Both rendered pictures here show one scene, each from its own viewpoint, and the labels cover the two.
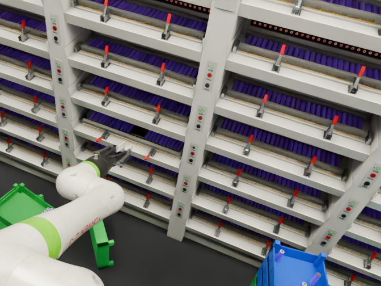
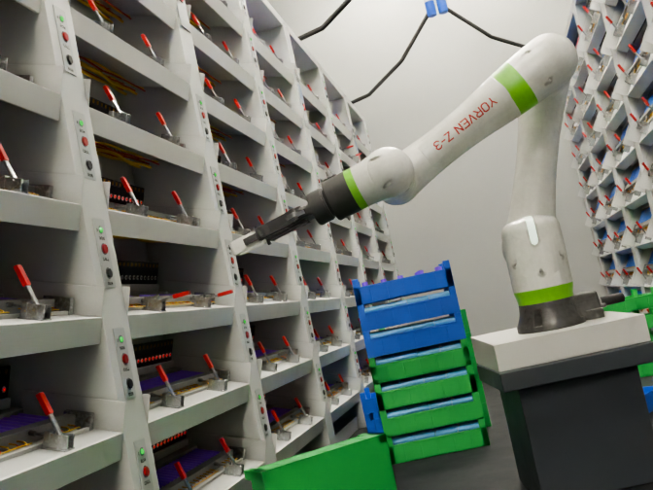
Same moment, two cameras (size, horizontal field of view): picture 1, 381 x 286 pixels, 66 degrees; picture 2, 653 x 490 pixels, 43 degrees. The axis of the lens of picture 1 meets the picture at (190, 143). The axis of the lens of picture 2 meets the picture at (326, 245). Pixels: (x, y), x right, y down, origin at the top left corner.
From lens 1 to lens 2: 2.51 m
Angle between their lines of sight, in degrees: 94
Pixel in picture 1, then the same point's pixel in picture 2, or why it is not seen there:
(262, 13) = (199, 38)
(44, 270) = not seen: hidden behind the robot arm
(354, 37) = (232, 65)
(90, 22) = (101, 31)
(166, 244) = not seen: outside the picture
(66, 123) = (116, 305)
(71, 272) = not seen: hidden behind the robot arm
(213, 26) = (186, 49)
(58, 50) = (74, 89)
